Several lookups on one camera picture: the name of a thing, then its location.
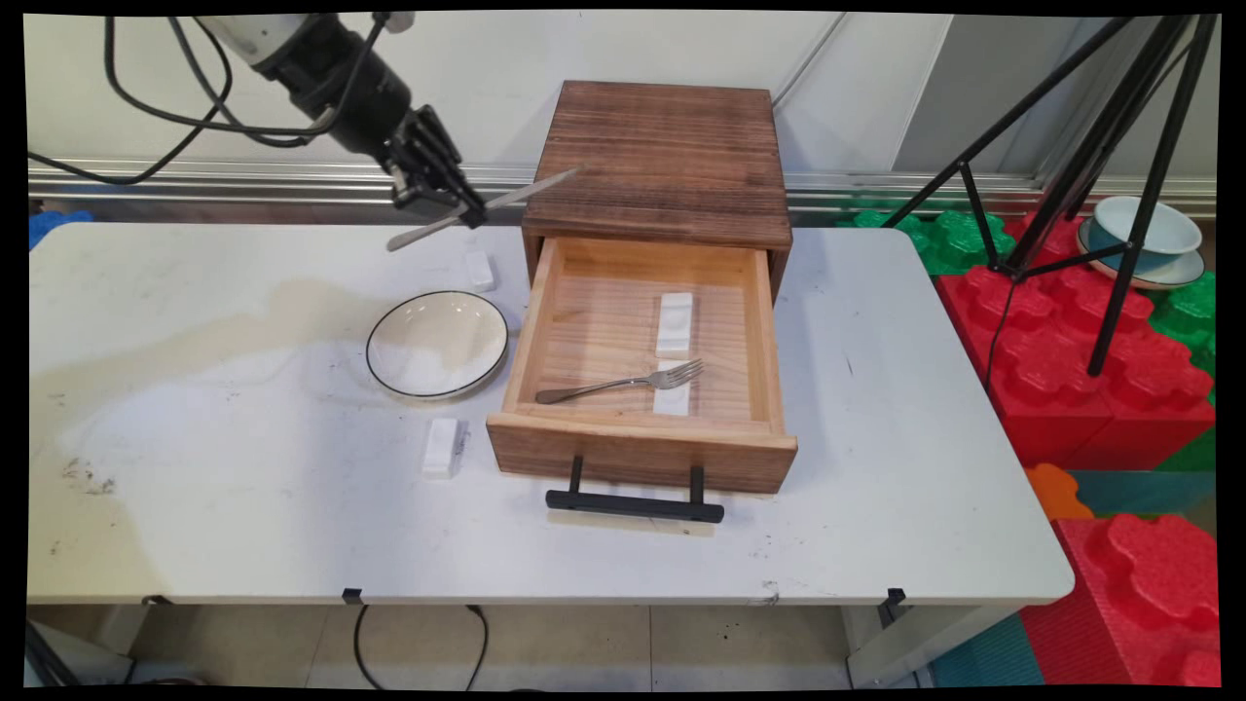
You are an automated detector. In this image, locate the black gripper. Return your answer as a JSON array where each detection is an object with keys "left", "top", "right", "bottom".
[{"left": 259, "top": 14, "right": 489, "bottom": 231}]

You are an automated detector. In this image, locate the silver metal table knife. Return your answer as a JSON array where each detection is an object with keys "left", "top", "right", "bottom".
[{"left": 386, "top": 165, "right": 586, "bottom": 253}]

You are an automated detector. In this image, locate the silver metal fork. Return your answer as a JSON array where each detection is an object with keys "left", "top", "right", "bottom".
[{"left": 534, "top": 358, "right": 705, "bottom": 406}]

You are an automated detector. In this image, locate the white plate black rim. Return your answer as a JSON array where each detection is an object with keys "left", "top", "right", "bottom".
[{"left": 366, "top": 290, "right": 510, "bottom": 401}]

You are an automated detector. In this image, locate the dark wooden drawer cabinet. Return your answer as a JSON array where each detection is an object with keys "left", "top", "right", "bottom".
[{"left": 521, "top": 80, "right": 794, "bottom": 303}]

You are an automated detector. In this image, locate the light wooden drawer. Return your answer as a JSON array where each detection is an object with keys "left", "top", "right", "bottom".
[{"left": 485, "top": 237, "right": 799, "bottom": 496}]

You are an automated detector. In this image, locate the green foam block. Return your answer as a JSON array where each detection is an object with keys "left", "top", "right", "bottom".
[
  {"left": 1147, "top": 271, "right": 1220, "bottom": 379},
  {"left": 837, "top": 207, "right": 1018, "bottom": 277}
]

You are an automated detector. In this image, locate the large red foam block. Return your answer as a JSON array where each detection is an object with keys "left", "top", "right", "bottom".
[{"left": 934, "top": 209, "right": 1218, "bottom": 470}]

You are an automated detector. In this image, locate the white table leg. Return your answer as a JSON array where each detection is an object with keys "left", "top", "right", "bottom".
[{"left": 842, "top": 604, "right": 1023, "bottom": 688}]

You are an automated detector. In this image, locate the black tripod stand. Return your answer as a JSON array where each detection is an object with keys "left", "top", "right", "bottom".
[{"left": 881, "top": 15, "right": 1223, "bottom": 379}]

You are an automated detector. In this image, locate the orange foam piece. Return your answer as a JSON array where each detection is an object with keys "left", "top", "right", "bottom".
[{"left": 1024, "top": 462, "right": 1096, "bottom": 522}]

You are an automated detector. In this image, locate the light blue ceramic bowl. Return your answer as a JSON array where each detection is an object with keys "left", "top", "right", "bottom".
[{"left": 1087, "top": 196, "right": 1203, "bottom": 274}]

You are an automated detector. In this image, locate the pale ceramic saucer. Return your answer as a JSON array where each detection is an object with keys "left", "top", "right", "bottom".
[{"left": 1076, "top": 219, "right": 1207, "bottom": 291}]

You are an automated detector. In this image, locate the teal foam mat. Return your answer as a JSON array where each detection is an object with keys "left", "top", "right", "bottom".
[{"left": 1069, "top": 470, "right": 1218, "bottom": 517}]

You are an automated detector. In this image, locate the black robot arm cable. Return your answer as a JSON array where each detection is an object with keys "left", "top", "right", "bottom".
[{"left": 27, "top": 14, "right": 392, "bottom": 187}]

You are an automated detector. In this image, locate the black metal drawer handle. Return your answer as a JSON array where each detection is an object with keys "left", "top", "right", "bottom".
[{"left": 545, "top": 455, "right": 726, "bottom": 525}]

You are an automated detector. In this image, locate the silver metal wall rail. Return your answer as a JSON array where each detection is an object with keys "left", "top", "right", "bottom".
[{"left": 29, "top": 161, "right": 1218, "bottom": 223}]

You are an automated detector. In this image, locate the black cable under table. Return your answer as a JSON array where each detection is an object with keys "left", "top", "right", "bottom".
[{"left": 352, "top": 604, "right": 490, "bottom": 692}]

